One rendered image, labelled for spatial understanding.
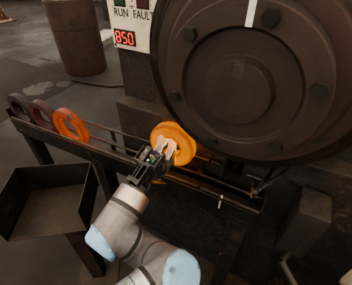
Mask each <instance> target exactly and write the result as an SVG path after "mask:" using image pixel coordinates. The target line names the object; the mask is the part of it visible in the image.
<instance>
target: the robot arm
mask: <svg viewBox="0 0 352 285"><path fill-rule="evenodd" d="M176 145H177V143H176V142H175V141H173V140H172V139H165V138H164V137H163V136H162V135H159V136H158V138H157V145H156V147H155V148H154V149H153V148H152V147H150V146H146V147H145V145H144V144H143V146H142V147H141V149H140V150H139V151H138V153H137V154H136V155H135V157H134V161H135V163H136V164H137V166H138V167H137V168H136V170H135V171H134V173H133V174H132V176H130V175H128V176H127V178H126V180H127V182H126V183H121V185H119V187H118V189H117V190H116V192H115V193H114V194H113V196H112V197H111V199H110V200H109V202H108V203H107V205H106V206H105V207H104V209H103V210H102V212H101V213H100V215H99V216H98V218H97V219H96V220H95V222H94V223H93V224H92V225H91V228H90V229H89V231H88V232H87V234H86V235H85V242H86V243H87V245H89V246H90V247H91V248H93V249H94V250H95V251H96V252H98V253H99V254H100V255H101V256H103V257H104V258H106V259H107V260H109V261H110V262H112V261H115V259H116V258H118V259H119V260H121V261H123V262H124V263H126V264H127V265H129V266H131V267H132V268H134V269H135V270H134V272H132V273H131V274H129V275H128V276H127V277H125V278H124V279H122V280H121V281H120V282H118V283H117V284H116V285H199V284H200V280H201V271H200V267H199V264H198V261H197V260H196V259H195V257H194V256H193V255H191V254H190V253H188V252H187V251H186V250H184V249H180V248H178V247H176V246H174V245H171V244H169V243H167V242H166V241H164V240H161V239H159V238H157V237H155V236H154V235H152V234H151V233H149V232H147V231H146V230H144V229H143V228H142V227H140V226H139V225H137V224H136V223H137V221H138V219H139V218H140V216H141V214H142V213H143V211H144V210H145V208H146V206H147V205H148V203H149V199H148V196H149V194H150V192H151V191H163V190H164V189H165V187H166V184H167V183H165V182H164V181H163V180H161V178H164V175H165V174H166V173H169V171H170V169H171V168H172V167H173V166H174V163H175V158H176ZM166 148H167V151H165V152H164V150H165V149H166ZM141 150H143V152H142V153H141V155H140V156H139V157H138V154H139V153H140V151H141Z"/></svg>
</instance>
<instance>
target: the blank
mask: <svg viewBox="0 0 352 285"><path fill-rule="evenodd" d="M159 135H162V136H163V137H164V138H165V139H172V140H173V141H175V142H176V143H177V144H178V146H179V148H180V150H176V158H175V163H174V165H175V166H183V165H186V164H188V163H189V162H190V161H191V160H192V158H193V157H194V155H195V153H196V150H197V146H196V143H195V140H194V139H193V138H191V137H190V136H189V135H188V134H187V133H186V132H185V131H184V130H183V129H182V128H181V127H180V126H179V125H178V124H177V123H175V122H162V123H160V124H158V125H157V126H156V127H155V128H154V129H153V130H152V132H151V135H150V142H151V146H152V148H153V149H154V148H155V147H156V145H157V138H158V136H159Z"/></svg>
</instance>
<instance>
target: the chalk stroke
mask: <svg viewBox="0 0 352 285"><path fill-rule="evenodd" d="M256 5H257V0H249V6H248V10H247V16H246V22H245V27H252V24H253V20H254V14H255V9H256Z"/></svg>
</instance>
